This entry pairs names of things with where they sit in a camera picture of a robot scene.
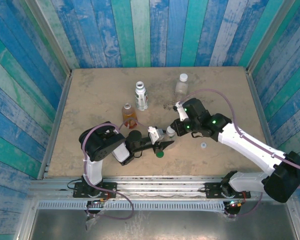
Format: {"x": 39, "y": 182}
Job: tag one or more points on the orange tea bottle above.
{"x": 128, "y": 116}

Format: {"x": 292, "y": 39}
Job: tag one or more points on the white cap with printed code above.
{"x": 203, "y": 145}

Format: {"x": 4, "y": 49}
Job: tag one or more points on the clear frosted plastic bottle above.
{"x": 182, "y": 88}

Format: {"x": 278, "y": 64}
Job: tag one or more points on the white bottle green label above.
{"x": 141, "y": 100}

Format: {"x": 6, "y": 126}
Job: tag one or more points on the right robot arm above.
{"x": 247, "y": 147}

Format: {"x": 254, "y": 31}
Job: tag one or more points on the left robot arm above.
{"x": 93, "y": 172}

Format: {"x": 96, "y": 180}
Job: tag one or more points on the green bottle cap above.
{"x": 160, "y": 155}

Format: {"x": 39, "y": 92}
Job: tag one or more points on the grey metal rack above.
{"x": 160, "y": 186}

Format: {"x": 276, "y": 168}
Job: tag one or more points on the small circuit board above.
{"x": 100, "y": 200}
{"x": 233, "y": 204}

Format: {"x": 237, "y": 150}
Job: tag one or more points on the steel sheet panel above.
{"x": 165, "y": 226}

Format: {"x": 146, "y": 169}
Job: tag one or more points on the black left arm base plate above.
{"x": 110, "y": 187}

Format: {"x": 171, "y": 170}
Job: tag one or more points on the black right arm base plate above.
{"x": 211, "y": 190}

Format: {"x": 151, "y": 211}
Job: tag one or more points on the aluminium side rail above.
{"x": 55, "y": 125}
{"x": 260, "y": 107}

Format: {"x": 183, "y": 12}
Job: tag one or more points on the aluminium corner post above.
{"x": 50, "y": 37}
{"x": 269, "y": 37}

